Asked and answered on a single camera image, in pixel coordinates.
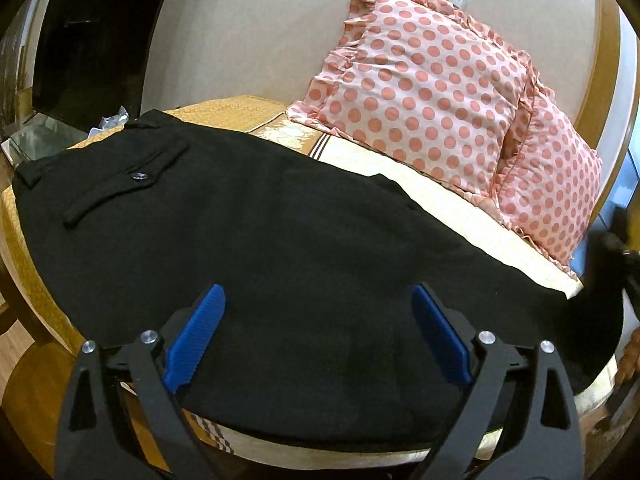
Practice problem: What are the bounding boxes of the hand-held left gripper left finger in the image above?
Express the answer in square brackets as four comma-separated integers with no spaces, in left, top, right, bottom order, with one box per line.
[54,283,227,480]

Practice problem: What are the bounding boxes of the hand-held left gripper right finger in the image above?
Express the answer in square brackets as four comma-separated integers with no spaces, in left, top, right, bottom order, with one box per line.
[410,282,584,480]

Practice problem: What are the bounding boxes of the black pants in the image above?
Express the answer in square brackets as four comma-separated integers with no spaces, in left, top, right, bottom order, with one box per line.
[11,108,626,453]

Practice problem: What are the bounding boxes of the person's right hand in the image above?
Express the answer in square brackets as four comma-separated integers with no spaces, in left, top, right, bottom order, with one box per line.
[617,327,640,387]

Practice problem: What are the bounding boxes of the small pink polka-dot pillow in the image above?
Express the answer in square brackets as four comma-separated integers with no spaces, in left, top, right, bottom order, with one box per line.
[492,50,604,267]

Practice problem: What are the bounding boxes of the bed with yellow cover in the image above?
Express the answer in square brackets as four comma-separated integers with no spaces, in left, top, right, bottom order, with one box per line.
[0,95,626,477]

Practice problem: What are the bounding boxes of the clear plastic wrapper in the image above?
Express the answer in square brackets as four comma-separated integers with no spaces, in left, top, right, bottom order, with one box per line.
[99,107,130,130]

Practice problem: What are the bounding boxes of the glass side table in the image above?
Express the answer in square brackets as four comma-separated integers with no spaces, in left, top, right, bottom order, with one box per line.
[0,112,92,167]

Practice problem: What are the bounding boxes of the large pink polka-dot pillow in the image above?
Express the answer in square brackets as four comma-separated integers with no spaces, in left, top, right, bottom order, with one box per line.
[287,0,540,197]

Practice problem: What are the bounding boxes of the black television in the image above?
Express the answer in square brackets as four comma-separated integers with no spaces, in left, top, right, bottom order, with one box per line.
[32,0,177,132]

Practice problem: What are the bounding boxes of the wooden bed frame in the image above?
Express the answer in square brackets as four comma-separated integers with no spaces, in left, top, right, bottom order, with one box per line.
[0,240,87,477]

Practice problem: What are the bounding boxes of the wooden headboard frame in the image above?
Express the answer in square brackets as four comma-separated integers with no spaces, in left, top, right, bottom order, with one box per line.
[571,0,624,162]

